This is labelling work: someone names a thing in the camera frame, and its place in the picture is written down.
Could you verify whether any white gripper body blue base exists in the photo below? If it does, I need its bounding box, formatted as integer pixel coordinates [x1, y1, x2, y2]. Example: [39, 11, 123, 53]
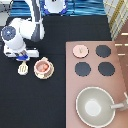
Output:
[3, 45, 38, 61]

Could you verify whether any black table mat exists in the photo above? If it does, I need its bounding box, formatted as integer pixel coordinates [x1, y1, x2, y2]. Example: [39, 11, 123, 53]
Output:
[0, 15, 110, 128]

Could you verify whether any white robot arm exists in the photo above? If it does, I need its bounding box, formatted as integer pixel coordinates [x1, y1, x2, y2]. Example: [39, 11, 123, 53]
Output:
[1, 0, 45, 61]

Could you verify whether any blue striped cloth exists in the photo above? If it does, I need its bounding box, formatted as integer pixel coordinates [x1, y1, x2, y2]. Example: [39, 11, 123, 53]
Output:
[11, 0, 105, 16]

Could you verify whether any pink pot lid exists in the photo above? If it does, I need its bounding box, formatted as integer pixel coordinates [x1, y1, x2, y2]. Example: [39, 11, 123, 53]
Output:
[73, 45, 89, 58]

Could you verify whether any pink toy stove counter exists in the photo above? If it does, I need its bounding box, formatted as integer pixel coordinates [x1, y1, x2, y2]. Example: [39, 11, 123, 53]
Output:
[66, 41, 128, 128]

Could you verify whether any cream round plate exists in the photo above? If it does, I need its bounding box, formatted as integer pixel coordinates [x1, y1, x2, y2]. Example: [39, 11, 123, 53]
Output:
[34, 62, 54, 79]

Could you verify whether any black burner disc front right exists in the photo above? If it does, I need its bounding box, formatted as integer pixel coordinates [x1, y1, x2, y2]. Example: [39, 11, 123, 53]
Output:
[98, 62, 115, 76]

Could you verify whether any grey faucet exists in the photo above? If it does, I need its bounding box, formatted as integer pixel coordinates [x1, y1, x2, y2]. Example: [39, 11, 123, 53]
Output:
[111, 93, 128, 111]

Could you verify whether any black burner disc back right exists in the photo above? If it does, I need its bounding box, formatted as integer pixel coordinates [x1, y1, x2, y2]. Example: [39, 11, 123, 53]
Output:
[96, 45, 111, 58]

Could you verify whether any grey sink bowl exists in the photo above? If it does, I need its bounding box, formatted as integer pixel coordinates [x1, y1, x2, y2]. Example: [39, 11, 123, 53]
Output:
[76, 87, 115, 128]

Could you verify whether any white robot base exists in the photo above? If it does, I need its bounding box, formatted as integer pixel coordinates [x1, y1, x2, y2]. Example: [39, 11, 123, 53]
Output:
[43, 0, 67, 15]

